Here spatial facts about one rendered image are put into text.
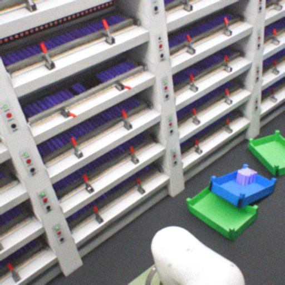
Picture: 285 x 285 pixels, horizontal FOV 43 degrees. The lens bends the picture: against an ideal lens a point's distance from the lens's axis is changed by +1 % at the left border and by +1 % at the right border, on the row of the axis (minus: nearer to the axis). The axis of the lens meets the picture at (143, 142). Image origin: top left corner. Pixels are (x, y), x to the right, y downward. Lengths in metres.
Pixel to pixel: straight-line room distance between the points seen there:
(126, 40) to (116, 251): 1.01
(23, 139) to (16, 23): 0.40
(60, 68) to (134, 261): 0.97
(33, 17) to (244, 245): 1.32
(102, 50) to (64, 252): 0.92
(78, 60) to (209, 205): 1.06
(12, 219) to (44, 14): 0.84
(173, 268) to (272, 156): 1.38
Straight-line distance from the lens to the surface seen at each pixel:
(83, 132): 1.60
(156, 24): 1.57
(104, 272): 1.79
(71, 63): 1.36
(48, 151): 1.55
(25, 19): 1.27
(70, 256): 1.78
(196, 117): 1.95
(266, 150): 2.35
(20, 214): 1.62
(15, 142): 1.35
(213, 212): 1.94
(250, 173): 2.06
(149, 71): 1.64
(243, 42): 2.16
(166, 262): 1.08
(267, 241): 1.84
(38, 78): 1.31
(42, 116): 1.41
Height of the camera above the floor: 1.42
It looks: 34 degrees down
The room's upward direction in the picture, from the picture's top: 10 degrees counter-clockwise
